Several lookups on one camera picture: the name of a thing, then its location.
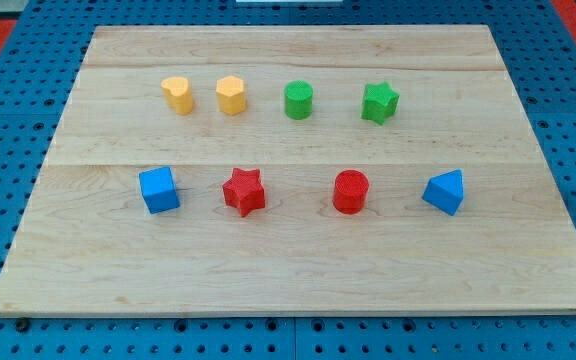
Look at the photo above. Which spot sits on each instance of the wooden board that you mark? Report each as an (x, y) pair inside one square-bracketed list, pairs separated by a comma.
[(87, 245)]

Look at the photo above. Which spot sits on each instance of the red star block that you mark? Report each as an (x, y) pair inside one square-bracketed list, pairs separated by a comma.
[(244, 191)]

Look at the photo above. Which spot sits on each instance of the red cylinder block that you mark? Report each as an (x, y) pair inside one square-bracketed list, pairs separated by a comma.
[(350, 191)]

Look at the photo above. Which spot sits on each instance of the green cylinder block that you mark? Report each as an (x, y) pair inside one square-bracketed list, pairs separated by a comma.
[(298, 96)]

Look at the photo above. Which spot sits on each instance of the yellow hexagon block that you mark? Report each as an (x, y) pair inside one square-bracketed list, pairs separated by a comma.
[(231, 95)]

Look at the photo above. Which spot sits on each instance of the green star block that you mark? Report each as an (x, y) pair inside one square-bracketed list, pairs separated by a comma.
[(379, 102)]

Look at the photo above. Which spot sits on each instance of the blue cube block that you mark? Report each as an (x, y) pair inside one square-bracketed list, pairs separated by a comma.
[(158, 190)]

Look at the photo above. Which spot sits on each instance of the yellow heart block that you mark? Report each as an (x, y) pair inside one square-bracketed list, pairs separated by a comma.
[(178, 94)]

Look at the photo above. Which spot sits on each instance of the blue triangle block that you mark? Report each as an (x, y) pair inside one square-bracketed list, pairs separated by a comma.
[(445, 191)]

